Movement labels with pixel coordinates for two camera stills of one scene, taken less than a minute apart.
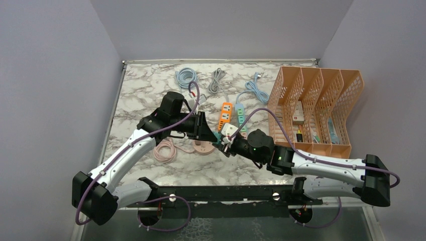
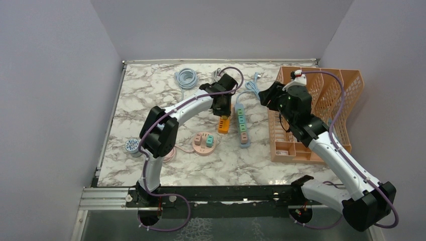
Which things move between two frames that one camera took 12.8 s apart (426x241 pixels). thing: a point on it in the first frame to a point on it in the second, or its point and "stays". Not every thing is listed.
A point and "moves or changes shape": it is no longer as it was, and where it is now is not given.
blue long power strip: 240,116 stays
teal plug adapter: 241,119 stays
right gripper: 228,150 to 269,96
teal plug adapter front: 218,136 moves or changes shape
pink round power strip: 203,147 stays
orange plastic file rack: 318,106 stays
